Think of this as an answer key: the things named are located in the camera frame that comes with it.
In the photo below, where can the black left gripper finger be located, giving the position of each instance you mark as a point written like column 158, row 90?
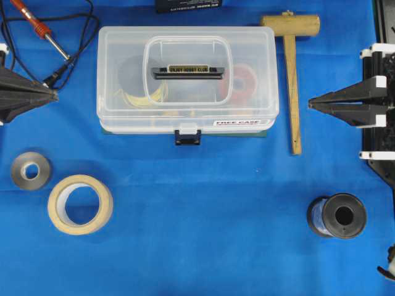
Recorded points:
column 10, row 81
column 17, row 103

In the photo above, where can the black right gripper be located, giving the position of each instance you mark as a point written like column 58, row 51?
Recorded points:
column 376, row 118

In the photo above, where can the clear plastic tool box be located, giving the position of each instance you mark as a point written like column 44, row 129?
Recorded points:
column 161, row 80

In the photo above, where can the black box white lettering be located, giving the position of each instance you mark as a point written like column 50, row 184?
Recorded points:
column 167, row 6

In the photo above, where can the grey tape roll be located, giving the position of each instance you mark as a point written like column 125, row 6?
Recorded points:
column 30, row 171

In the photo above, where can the orange soldering iron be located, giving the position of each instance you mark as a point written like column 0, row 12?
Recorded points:
column 40, row 28

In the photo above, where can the wooden mallet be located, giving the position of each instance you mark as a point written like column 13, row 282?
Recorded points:
column 289, row 26

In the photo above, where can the beige masking tape roll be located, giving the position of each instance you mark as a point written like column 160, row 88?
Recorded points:
column 80, row 205

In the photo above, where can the red tape roll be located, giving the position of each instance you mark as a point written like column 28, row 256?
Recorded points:
column 241, row 89

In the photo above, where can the black clip object at edge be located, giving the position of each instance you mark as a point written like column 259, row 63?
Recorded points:
column 388, row 273

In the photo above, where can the blue cloth mat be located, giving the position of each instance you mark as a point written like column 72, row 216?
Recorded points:
column 232, row 216

